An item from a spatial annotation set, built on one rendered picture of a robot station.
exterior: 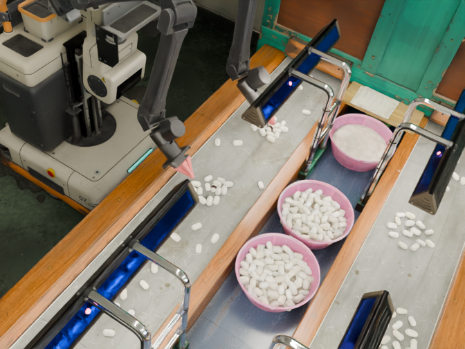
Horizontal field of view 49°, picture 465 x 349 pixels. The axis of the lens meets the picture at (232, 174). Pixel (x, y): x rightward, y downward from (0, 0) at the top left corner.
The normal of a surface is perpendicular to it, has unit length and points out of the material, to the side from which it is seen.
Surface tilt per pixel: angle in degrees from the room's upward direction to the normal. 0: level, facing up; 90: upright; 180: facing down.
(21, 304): 0
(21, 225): 0
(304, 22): 90
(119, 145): 0
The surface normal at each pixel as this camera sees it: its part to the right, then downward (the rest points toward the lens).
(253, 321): 0.11, -0.64
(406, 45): -0.52, 0.61
